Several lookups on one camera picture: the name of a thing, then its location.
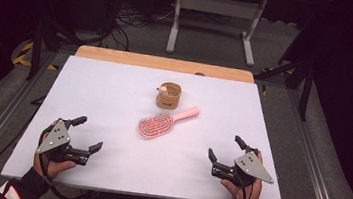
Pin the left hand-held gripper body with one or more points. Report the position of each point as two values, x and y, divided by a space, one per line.
59 138

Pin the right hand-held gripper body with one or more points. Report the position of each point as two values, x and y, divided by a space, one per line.
250 166

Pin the pink hairbrush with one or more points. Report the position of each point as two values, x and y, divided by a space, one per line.
156 126

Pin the brown round holder cup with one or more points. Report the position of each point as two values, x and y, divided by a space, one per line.
168 102

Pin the person's right hand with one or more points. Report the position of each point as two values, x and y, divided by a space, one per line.
247 194

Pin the person's left hand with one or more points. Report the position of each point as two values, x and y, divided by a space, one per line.
54 167

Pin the white table cover sheet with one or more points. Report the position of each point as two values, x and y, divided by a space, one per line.
112 112

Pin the yellow black hazard tape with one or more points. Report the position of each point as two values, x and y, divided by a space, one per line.
23 55
264 89

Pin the black metal stand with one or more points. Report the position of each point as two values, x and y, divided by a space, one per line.
306 90
37 50

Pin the wooden table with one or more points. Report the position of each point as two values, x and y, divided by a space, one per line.
155 62

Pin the grey metal table frame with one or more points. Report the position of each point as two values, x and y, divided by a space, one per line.
218 5

